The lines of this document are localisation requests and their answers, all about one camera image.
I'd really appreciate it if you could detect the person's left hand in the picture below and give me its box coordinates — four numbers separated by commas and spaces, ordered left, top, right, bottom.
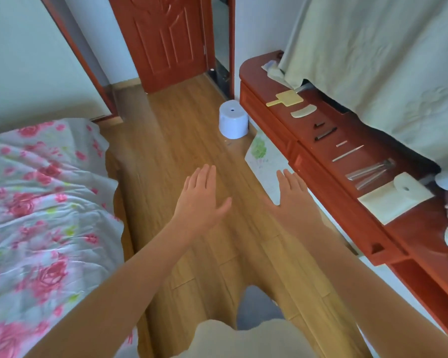
171, 164, 233, 239

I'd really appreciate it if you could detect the person's right hand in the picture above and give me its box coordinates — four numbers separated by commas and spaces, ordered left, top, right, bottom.
263, 169, 324, 239

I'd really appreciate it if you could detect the person's left forearm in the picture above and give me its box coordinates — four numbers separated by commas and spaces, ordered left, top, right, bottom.
24, 218, 199, 358

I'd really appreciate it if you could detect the person's right forearm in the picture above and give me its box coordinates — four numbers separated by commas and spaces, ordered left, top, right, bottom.
294, 223, 448, 358

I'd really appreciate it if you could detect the white plastic bag green print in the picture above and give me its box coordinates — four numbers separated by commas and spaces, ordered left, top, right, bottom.
244, 132, 296, 206

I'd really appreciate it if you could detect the red wooden desk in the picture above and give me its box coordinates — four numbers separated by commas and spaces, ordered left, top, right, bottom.
238, 51, 448, 348

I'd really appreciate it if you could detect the long thin stick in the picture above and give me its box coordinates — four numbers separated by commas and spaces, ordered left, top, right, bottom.
331, 145, 365, 163

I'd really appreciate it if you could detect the long black hair clip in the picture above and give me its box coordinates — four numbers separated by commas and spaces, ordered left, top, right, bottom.
314, 127, 338, 142

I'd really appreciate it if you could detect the cream crescent comb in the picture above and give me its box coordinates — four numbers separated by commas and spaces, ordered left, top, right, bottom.
290, 104, 318, 119

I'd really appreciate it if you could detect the white paper sheet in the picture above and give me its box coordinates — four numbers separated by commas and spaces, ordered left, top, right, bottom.
357, 180, 416, 226

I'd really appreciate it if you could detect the yellow flat paddle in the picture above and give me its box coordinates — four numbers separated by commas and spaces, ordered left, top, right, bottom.
266, 89, 304, 108

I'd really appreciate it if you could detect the person's grey trouser leg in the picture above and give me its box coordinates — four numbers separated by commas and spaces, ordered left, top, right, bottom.
235, 285, 285, 331

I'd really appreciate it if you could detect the crumpled white tissue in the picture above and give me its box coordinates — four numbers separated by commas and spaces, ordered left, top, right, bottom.
261, 60, 296, 89

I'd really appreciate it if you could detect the person's beige shirt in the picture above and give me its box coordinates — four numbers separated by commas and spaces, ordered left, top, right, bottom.
175, 318, 319, 358

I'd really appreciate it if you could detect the red wooden door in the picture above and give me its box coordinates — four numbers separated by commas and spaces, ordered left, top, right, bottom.
108, 0, 216, 94

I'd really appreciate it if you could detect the bed with floral sheet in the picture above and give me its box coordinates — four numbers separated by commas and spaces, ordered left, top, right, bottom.
0, 118, 154, 358

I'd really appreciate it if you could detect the cream cloth cover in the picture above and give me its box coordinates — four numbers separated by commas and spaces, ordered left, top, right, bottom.
278, 0, 448, 191

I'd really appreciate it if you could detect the red wooden door frame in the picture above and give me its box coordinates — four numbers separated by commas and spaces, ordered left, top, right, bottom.
227, 0, 236, 100

